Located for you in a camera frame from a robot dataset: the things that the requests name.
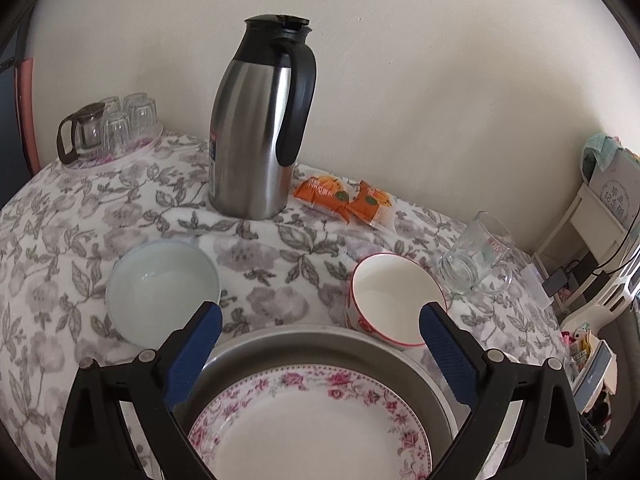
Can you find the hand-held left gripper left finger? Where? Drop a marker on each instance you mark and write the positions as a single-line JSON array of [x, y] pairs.
[[192, 355]]

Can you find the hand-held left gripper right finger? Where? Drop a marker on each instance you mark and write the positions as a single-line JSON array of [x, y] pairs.
[[450, 355]]

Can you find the small pale blue bowl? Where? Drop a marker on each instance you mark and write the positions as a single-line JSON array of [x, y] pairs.
[[160, 285]]

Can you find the strawberry print bowl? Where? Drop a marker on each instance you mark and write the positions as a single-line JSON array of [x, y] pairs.
[[390, 300]]

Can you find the stainless steel basin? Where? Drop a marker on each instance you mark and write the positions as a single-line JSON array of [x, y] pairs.
[[320, 350]]

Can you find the pink floral round plate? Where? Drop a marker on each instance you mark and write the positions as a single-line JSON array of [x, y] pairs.
[[310, 435]]

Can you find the clear glass mug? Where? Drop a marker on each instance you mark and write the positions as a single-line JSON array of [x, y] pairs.
[[475, 255]]

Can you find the grey floral tablecloth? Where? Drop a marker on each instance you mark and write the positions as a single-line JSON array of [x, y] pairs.
[[300, 260]]

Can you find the black cloth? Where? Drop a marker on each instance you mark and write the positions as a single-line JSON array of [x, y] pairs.
[[597, 425]]

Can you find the orange snack packet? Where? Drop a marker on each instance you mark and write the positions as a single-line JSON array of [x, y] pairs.
[[320, 192], [372, 205]]

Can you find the white shelf unit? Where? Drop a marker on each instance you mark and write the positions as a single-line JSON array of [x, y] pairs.
[[590, 230]]

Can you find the white round tray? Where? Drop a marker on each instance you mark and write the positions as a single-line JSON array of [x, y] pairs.
[[145, 146]]

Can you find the stainless steel thermos jug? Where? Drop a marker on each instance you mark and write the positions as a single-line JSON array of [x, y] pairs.
[[250, 135]]

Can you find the white printed box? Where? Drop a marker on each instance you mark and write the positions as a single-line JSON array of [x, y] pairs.
[[617, 182]]

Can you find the green cloth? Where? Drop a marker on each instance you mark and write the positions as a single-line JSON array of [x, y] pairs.
[[597, 152]]

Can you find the pink rolled mat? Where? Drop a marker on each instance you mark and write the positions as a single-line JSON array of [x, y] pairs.
[[30, 120]]

